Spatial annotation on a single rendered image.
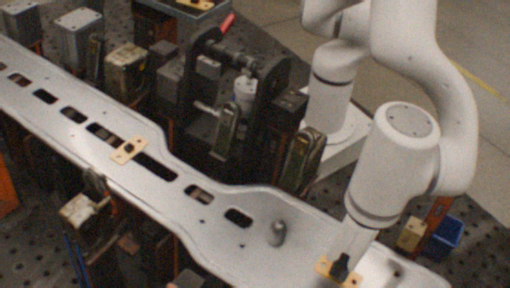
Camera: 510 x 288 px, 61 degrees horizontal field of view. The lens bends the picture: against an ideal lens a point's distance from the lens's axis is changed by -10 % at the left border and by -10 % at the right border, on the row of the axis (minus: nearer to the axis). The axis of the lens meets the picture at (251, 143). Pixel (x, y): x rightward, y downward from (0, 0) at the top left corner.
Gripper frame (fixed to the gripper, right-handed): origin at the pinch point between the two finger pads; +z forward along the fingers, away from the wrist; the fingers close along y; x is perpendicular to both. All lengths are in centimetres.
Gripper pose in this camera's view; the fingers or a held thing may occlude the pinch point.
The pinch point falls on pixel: (343, 265)
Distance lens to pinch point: 80.0
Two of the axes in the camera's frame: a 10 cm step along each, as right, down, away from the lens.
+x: 8.3, 4.4, -3.3
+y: -5.4, 5.3, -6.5
